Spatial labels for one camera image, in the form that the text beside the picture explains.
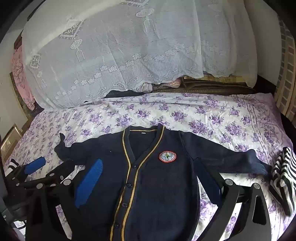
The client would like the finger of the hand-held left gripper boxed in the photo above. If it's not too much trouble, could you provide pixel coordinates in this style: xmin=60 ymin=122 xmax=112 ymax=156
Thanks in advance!
xmin=23 ymin=159 xmax=78 ymax=189
xmin=7 ymin=156 xmax=46 ymax=188

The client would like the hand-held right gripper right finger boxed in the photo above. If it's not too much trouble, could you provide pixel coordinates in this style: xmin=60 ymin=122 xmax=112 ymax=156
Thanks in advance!
xmin=194 ymin=160 xmax=271 ymax=241

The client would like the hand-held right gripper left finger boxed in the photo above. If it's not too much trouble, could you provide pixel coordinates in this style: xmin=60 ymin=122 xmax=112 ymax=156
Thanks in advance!
xmin=25 ymin=159 xmax=103 ymax=241

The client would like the navy knit cardigan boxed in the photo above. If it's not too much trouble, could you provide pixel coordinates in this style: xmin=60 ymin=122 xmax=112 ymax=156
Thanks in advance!
xmin=54 ymin=123 xmax=272 ymax=241

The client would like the green patterned cloth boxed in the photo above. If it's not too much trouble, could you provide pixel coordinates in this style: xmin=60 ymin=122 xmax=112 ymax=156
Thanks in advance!
xmin=9 ymin=72 xmax=35 ymax=121

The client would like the purple floral bedsheet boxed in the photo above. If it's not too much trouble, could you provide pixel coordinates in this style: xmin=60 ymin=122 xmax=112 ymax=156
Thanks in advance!
xmin=3 ymin=91 xmax=293 ymax=241

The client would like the black white striped garment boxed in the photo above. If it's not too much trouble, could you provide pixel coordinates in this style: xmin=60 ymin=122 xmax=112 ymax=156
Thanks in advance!
xmin=269 ymin=146 xmax=296 ymax=217

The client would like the pink floral cloth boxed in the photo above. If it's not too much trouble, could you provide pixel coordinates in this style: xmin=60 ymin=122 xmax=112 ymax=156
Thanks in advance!
xmin=11 ymin=47 xmax=35 ymax=109

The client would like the dark cloth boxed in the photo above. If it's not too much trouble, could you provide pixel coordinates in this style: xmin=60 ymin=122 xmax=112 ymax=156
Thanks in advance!
xmin=104 ymin=89 xmax=144 ymax=99

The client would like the brown folded blanket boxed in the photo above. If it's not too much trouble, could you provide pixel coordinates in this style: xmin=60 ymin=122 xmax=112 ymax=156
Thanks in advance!
xmin=153 ymin=76 xmax=257 ymax=94

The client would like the colourful folded cloth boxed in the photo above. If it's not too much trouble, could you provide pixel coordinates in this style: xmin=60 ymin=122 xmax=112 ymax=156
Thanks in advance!
xmin=136 ymin=79 xmax=183 ymax=92

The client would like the white lace cover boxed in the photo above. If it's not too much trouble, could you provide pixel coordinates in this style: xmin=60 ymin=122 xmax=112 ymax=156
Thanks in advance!
xmin=21 ymin=0 xmax=258 ymax=110

